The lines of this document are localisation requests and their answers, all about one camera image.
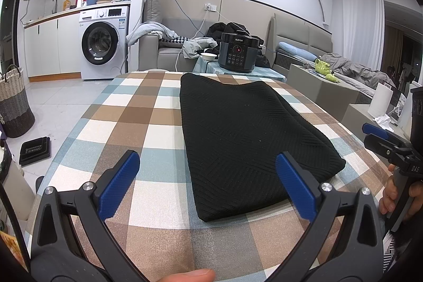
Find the light grey garment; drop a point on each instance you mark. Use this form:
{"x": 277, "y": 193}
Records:
{"x": 195, "y": 45}

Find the grey upholstered bed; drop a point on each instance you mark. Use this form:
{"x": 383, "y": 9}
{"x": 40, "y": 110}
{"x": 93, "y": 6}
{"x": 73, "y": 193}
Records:
{"x": 290, "y": 34}

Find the checked tablecloth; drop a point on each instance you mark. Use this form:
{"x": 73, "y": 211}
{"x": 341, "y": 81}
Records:
{"x": 132, "y": 123}

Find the person's left hand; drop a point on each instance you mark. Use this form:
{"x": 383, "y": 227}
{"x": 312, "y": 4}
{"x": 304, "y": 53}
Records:
{"x": 190, "y": 276}

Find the black kitchen faucet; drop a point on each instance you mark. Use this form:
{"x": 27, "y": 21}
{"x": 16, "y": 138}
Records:
{"x": 55, "y": 3}

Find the yellow bottle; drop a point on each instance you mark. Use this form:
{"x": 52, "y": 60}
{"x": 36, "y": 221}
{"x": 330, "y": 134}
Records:
{"x": 67, "y": 3}

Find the low grey cabinet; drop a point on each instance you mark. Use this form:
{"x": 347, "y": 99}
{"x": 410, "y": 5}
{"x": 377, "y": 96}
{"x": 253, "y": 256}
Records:
{"x": 357, "y": 116}

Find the white washing machine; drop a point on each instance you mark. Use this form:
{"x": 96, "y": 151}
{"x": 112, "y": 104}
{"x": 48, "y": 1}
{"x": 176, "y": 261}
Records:
{"x": 115, "y": 70}

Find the crumpled white tissue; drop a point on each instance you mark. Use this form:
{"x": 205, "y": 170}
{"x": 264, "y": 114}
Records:
{"x": 383, "y": 121}

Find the paper towel roll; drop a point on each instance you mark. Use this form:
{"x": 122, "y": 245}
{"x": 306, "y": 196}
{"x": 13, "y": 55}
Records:
{"x": 380, "y": 100}

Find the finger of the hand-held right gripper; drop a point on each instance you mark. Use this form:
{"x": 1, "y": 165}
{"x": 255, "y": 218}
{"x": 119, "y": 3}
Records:
{"x": 375, "y": 130}
{"x": 386, "y": 148}

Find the grey sofa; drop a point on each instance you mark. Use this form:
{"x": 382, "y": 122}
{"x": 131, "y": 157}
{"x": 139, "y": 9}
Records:
{"x": 165, "y": 57}

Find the grey duvet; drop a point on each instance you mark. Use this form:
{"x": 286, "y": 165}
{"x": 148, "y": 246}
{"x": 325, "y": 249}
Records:
{"x": 353, "y": 69}

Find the black knit sweater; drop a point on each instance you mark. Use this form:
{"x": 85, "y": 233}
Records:
{"x": 248, "y": 136}

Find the black pressure cooker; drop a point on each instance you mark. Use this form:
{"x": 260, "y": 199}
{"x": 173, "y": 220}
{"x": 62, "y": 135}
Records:
{"x": 238, "y": 54}

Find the woven laundry basket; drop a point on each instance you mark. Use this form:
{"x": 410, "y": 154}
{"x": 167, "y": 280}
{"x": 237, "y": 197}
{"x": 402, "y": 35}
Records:
{"x": 15, "y": 110}

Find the orange snack packet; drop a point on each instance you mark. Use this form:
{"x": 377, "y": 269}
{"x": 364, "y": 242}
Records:
{"x": 7, "y": 242}

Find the person's striped clothing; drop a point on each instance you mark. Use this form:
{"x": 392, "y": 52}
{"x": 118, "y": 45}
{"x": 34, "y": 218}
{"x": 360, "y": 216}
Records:
{"x": 395, "y": 255}

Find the white curtain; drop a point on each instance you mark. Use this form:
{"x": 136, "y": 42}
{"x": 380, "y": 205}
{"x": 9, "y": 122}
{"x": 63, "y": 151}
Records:
{"x": 360, "y": 24}

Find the blue pillow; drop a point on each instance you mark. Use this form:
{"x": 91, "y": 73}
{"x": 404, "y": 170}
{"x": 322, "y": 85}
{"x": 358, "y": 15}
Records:
{"x": 297, "y": 50}

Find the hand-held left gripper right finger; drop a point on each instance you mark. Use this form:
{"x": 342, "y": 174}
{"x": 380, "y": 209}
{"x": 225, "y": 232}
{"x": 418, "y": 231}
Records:
{"x": 295, "y": 189}

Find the red box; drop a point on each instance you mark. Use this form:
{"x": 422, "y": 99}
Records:
{"x": 81, "y": 2}

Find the white bowl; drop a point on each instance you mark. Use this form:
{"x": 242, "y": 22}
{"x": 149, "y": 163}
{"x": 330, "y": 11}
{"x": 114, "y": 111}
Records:
{"x": 208, "y": 56}

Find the small table with teal cloth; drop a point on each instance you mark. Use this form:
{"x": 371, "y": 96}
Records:
{"x": 211, "y": 69}

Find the white grey garment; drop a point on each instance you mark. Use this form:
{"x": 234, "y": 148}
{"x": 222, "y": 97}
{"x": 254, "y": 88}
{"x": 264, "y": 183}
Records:
{"x": 148, "y": 29}

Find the beige trash bin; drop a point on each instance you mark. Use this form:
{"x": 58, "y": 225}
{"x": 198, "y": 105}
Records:
{"x": 19, "y": 189}

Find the black floor tray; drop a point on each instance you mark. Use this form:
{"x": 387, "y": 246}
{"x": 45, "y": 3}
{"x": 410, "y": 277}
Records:
{"x": 34, "y": 151}

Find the wall socket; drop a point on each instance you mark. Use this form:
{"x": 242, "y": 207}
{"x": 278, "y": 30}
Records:
{"x": 210, "y": 7}

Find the tall grey cabinet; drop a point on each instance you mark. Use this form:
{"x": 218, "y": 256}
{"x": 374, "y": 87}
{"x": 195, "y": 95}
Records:
{"x": 317, "y": 97}

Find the person's right hand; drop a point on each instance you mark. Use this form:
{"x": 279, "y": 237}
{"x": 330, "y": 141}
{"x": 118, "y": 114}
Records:
{"x": 388, "y": 196}

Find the white kitchen base cabinet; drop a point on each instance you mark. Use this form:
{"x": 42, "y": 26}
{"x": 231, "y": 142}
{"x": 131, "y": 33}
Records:
{"x": 49, "y": 47}

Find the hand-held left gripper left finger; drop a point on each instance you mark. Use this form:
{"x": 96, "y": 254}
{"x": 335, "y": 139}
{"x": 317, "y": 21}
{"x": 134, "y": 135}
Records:
{"x": 119, "y": 186}

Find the green toy figure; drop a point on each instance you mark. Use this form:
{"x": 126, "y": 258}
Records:
{"x": 325, "y": 69}

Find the white round stool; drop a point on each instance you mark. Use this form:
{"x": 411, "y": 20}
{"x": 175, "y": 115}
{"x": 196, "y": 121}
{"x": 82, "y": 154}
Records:
{"x": 158, "y": 70}

